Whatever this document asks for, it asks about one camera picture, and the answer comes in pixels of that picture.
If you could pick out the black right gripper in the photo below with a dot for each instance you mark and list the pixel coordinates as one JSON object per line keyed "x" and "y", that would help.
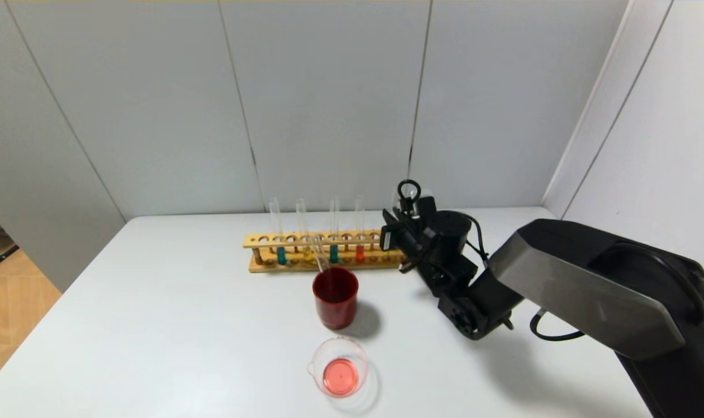
{"x": 387, "y": 238}

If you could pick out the clear plastic spouted bowl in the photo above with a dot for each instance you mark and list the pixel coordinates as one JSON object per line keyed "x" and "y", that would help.
{"x": 337, "y": 371}

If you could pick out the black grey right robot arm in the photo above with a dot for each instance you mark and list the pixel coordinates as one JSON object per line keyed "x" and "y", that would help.
{"x": 589, "y": 290}

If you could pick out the test tube with teal liquid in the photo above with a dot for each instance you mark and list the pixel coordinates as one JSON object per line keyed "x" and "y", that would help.
{"x": 281, "y": 256}
{"x": 333, "y": 255}

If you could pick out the test tube with red liquid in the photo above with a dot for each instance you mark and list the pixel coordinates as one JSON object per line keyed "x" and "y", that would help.
{"x": 360, "y": 254}
{"x": 320, "y": 258}

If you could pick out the dark red plastic cup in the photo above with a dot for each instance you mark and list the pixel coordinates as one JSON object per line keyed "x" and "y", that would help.
{"x": 335, "y": 310}

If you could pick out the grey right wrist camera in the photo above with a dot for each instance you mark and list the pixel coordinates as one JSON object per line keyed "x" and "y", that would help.
{"x": 426, "y": 206}

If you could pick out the test tube with yellow liquid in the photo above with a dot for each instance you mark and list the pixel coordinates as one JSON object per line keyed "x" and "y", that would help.
{"x": 306, "y": 253}
{"x": 393, "y": 203}

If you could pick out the wooden test tube rack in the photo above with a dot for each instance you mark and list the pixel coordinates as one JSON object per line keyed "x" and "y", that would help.
{"x": 328, "y": 238}

